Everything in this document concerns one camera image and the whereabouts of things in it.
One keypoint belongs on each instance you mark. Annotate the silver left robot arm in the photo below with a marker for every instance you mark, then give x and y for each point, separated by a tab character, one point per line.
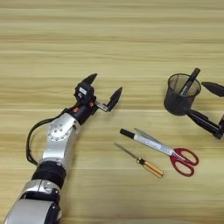
58	140

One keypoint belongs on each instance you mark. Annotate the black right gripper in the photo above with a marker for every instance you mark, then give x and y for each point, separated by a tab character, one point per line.
221	131

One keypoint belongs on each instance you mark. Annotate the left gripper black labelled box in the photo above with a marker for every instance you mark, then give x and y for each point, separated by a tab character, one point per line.
84	92

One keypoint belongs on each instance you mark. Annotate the black mesh pen cup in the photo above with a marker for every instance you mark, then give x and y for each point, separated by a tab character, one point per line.
175	103

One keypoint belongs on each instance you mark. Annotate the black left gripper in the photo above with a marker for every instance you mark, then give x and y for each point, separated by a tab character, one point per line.
83	112

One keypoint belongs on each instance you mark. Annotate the black marker pen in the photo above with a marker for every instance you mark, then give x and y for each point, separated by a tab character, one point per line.
189	81

